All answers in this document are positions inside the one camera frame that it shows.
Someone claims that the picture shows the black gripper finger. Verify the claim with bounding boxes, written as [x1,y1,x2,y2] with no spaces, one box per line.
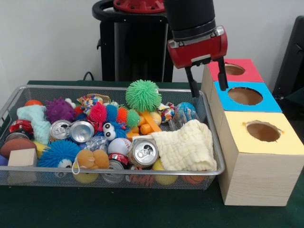
[184,66,200,98]
[216,57,229,92]

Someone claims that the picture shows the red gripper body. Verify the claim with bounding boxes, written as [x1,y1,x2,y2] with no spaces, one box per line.
[167,32,228,70]

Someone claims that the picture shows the wooden box with three holes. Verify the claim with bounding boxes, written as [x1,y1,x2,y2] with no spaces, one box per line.
[200,57,304,206]

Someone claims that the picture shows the green spiky rubber ball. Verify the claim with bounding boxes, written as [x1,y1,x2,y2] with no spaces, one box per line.
[125,79,162,112]

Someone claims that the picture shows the cream waffle cloth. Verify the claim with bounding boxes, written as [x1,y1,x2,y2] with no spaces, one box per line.
[151,119,218,171]

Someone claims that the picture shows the black upright panel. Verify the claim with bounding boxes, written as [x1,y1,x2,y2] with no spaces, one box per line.
[273,15,304,95]

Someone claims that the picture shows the side table with green cloth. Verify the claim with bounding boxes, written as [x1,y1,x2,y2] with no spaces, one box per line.
[284,88,304,112]

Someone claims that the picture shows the opened silver drink can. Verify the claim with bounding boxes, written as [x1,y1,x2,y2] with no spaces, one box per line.
[128,138,160,168]

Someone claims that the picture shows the white baseball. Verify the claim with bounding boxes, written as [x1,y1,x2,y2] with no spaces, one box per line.
[108,137,133,156]

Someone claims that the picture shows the orange plush toy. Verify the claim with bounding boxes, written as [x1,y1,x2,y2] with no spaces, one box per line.
[76,149,110,170]

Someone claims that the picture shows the purple spiky rubber ball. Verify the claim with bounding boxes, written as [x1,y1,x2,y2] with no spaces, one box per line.
[45,96,76,124]

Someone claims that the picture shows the blue spiky ball with eyes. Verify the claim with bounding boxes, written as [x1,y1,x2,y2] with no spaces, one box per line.
[38,139,83,168]

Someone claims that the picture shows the mint knitted cloth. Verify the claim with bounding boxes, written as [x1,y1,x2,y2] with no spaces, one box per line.
[16,105,52,145]

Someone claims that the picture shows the brown toy football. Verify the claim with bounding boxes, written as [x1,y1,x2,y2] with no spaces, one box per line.
[0,138,38,159]

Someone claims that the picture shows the plain wooden block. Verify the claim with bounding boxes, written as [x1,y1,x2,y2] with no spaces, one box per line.
[7,148,38,167]

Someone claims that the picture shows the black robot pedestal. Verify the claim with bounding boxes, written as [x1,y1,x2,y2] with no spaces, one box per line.
[92,0,190,83]

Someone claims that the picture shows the shallow wire mesh bin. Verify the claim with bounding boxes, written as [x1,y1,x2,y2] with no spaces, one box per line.
[0,85,226,190]

